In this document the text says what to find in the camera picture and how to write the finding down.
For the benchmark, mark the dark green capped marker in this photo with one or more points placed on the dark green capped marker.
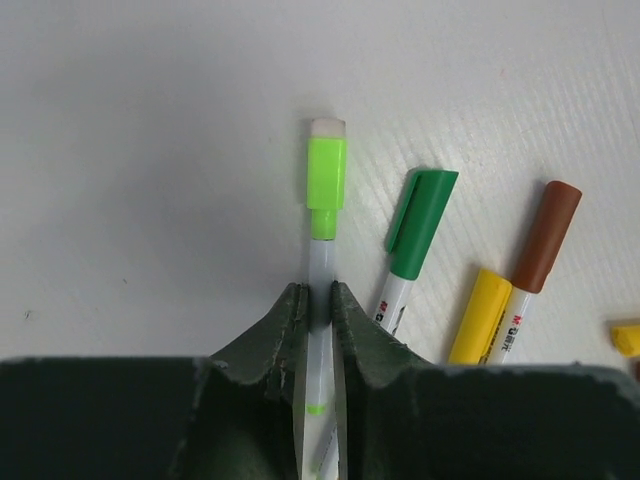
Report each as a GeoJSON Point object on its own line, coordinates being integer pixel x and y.
{"type": "Point", "coordinates": [418, 215]}

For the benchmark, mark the brown marker cap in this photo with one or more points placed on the brown marker cap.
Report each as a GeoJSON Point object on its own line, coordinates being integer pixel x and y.
{"type": "Point", "coordinates": [635, 370]}

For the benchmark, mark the dark red capped marker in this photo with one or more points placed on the dark red capped marker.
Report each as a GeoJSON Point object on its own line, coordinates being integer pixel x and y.
{"type": "Point", "coordinates": [553, 218]}

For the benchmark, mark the yellow marker cap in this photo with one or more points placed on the yellow marker cap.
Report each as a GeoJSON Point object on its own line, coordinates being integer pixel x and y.
{"type": "Point", "coordinates": [626, 339]}

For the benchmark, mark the yellow green capped marker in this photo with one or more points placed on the yellow green capped marker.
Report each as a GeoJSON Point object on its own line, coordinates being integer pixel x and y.
{"type": "Point", "coordinates": [481, 318]}

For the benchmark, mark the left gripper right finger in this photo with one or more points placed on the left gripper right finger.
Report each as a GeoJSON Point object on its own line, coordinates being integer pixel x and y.
{"type": "Point", "coordinates": [405, 418]}

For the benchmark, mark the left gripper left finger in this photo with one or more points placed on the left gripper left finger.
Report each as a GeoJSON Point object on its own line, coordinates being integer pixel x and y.
{"type": "Point", "coordinates": [223, 416]}

